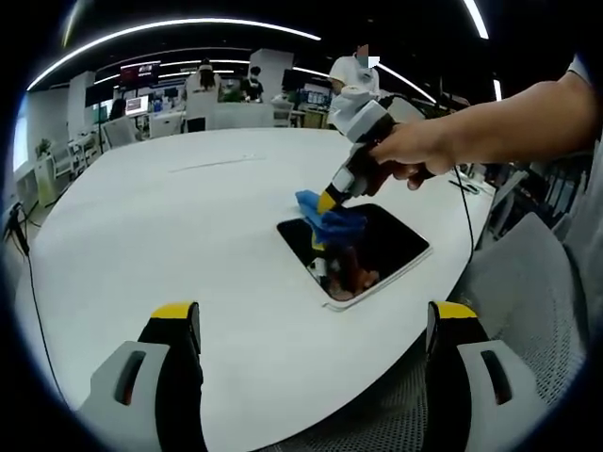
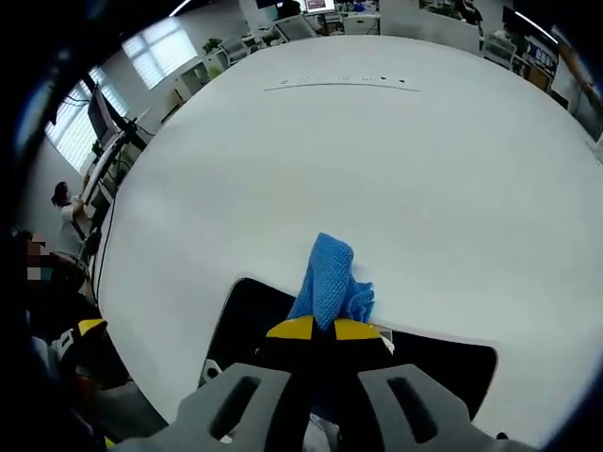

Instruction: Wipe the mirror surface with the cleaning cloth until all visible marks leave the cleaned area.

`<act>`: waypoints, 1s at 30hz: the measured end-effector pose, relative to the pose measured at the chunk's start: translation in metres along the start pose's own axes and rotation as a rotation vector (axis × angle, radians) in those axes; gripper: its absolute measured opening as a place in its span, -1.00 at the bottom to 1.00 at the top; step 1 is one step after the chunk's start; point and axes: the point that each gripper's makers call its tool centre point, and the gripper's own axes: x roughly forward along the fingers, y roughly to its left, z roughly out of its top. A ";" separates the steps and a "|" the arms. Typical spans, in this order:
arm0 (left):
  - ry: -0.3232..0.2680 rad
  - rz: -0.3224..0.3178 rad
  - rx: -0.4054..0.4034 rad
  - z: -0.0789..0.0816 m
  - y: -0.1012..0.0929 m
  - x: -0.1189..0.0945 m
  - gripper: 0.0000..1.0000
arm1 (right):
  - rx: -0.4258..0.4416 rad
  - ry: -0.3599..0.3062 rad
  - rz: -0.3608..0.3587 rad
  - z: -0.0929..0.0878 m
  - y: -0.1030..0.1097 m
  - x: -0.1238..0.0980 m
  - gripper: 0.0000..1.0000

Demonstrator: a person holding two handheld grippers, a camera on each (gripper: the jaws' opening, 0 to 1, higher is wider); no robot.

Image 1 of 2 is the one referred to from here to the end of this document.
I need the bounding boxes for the person's right hand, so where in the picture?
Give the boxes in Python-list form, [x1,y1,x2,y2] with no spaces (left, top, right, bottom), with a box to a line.
[370,120,459,192]

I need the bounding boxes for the long curved ceiling light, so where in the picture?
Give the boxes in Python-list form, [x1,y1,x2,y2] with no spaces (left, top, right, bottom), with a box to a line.
[25,18,322,91]

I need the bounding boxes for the blue cleaning cloth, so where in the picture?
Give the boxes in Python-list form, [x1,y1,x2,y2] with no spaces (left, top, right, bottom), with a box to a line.
[294,188,369,247]

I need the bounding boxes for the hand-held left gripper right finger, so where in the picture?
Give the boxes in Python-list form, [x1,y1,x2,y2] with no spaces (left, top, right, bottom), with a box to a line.
[425,299,552,452]

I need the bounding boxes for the short ceiling light strip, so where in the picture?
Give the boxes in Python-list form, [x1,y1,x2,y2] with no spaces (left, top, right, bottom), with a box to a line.
[463,0,490,40]

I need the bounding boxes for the grey mesh office chair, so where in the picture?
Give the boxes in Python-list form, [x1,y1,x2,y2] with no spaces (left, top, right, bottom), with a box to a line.
[282,211,591,452]

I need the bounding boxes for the white upright board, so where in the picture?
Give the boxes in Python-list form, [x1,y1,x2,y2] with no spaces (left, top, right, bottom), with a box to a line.
[386,99,428,125]

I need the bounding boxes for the person's grey shirt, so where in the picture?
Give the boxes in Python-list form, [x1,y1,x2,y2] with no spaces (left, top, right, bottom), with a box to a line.
[562,55,603,307]

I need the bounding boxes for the white office chair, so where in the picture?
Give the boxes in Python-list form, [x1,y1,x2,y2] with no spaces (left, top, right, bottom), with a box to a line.
[102,114,139,150]

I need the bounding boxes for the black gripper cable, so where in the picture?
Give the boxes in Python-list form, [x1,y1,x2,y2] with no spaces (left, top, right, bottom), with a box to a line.
[452,164,476,266]

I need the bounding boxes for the black pens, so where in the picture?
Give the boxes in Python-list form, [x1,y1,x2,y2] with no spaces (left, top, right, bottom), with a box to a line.
[448,178,481,196]

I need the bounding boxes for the red hanging display screen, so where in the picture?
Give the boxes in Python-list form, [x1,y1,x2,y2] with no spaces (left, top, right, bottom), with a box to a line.
[119,62,161,88]

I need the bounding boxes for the black floor cable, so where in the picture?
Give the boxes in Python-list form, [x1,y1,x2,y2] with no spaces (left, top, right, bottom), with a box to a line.
[8,205,68,404]

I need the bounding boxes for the black tablet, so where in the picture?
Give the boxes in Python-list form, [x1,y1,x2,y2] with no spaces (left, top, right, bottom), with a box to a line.
[275,202,434,314]

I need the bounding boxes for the desk computer monitor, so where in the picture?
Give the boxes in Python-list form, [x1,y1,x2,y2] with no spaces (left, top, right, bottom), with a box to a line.
[123,95,150,117]

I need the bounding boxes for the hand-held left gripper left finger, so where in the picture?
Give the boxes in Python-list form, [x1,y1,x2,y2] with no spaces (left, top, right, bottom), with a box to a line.
[77,300,208,452]

